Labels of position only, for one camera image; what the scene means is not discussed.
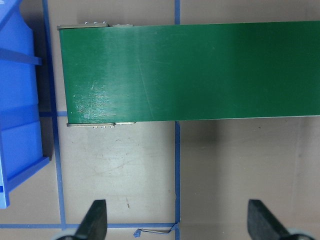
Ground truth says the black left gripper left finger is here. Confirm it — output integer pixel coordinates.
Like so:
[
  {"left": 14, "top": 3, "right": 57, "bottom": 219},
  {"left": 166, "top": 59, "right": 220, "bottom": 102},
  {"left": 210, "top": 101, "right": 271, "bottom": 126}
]
[{"left": 74, "top": 199, "right": 107, "bottom": 240}]

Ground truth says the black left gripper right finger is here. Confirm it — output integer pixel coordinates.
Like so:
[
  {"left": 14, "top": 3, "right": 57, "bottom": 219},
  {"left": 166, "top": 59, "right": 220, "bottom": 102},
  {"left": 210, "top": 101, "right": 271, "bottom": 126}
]
[{"left": 247, "top": 199, "right": 294, "bottom": 240}]

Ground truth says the blue left bin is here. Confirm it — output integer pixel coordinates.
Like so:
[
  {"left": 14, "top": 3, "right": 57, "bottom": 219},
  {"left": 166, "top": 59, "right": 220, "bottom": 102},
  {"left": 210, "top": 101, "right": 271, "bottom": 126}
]
[{"left": 0, "top": 0, "right": 50, "bottom": 209}]

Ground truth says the green conveyor belt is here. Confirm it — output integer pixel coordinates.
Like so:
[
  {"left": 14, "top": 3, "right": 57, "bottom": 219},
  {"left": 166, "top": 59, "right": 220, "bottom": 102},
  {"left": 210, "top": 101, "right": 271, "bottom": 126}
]
[{"left": 58, "top": 21, "right": 320, "bottom": 127}]

